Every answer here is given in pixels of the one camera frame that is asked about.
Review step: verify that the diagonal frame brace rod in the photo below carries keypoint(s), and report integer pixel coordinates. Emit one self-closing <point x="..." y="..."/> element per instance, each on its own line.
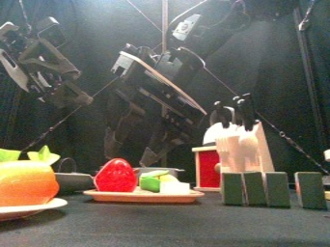
<point x="292" y="141"/>
<point x="61" y="120"/>

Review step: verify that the small white object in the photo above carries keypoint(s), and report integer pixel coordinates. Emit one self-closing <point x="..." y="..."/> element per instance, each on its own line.
<point x="328" y="155"/>

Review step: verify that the orange yellow toy fruit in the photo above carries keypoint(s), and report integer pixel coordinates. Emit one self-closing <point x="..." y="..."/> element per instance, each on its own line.
<point x="26" y="180"/>

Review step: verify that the vertical metal frame pole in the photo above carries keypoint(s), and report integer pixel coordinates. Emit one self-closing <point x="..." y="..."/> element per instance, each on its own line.
<point x="165" y="22"/>

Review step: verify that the pale wooden knife block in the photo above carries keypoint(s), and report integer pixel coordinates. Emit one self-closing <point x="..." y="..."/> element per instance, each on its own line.
<point x="252" y="151"/>

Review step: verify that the green toy vegetable piece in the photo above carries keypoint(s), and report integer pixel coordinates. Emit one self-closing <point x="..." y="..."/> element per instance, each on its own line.
<point x="151" y="181"/>

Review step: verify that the peach toy plate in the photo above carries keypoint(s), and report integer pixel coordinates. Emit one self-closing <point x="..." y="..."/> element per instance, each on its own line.
<point x="143" y="195"/>

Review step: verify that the red toy strawberry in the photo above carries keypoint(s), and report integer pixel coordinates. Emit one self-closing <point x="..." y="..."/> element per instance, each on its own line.
<point x="115" y="176"/>

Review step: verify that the red wooden toy box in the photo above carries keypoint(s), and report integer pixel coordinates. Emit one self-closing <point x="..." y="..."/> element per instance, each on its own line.
<point x="209" y="170"/>

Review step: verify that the white plate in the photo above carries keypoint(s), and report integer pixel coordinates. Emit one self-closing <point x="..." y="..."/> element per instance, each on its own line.
<point x="30" y="209"/>

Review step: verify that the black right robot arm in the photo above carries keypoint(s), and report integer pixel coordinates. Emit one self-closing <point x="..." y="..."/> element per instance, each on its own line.
<point x="232" y="22"/>

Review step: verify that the grey toy pot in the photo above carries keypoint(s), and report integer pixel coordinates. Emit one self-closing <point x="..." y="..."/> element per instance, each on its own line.
<point x="73" y="181"/>

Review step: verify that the pale yellow toy food piece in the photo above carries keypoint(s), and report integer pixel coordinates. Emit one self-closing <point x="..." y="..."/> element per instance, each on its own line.
<point x="174" y="186"/>

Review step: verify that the grey toy pan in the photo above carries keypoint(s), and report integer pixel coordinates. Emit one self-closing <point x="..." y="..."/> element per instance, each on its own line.
<point x="165" y="171"/>

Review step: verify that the green wooden block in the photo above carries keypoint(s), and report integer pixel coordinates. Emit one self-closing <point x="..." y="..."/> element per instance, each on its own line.
<point x="310" y="190"/>
<point x="256" y="189"/>
<point x="233" y="189"/>
<point x="278" y="189"/>

